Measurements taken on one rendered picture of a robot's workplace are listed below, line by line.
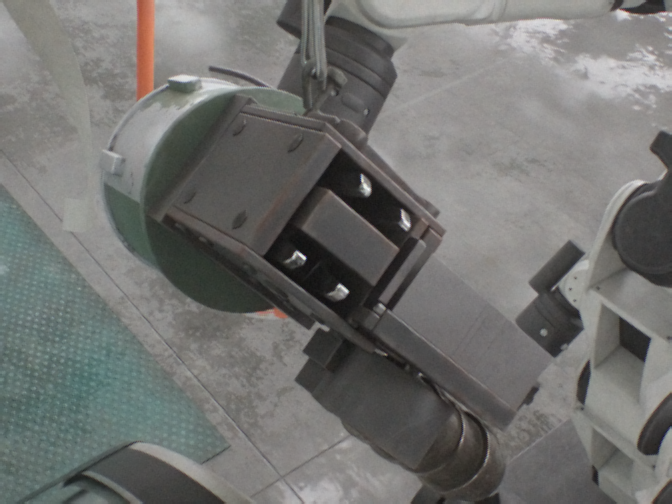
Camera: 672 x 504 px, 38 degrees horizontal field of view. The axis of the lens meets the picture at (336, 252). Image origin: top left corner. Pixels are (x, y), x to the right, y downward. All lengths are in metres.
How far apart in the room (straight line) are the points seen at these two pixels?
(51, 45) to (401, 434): 0.63
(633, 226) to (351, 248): 0.81
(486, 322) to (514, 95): 2.80
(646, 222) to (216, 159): 0.79
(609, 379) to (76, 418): 1.30
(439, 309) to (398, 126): 2.62
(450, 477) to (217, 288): 0.20
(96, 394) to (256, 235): 1.91
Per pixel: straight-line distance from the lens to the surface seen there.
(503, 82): 3.38
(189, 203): 0.55
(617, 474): 1.82
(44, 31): 1.03
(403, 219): 0.50
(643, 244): 1.26
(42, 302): 2.62
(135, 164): 0.63
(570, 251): 1.53
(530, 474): 2.00
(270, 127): 0.53
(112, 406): 2.34
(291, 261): 0.48
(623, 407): 1.51
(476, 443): 0.67
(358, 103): 0.80
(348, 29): 0.82
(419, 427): 0.55
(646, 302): 1.38
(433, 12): 0.81
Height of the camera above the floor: 1.78
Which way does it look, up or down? 42 degrees down
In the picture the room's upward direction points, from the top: straight up
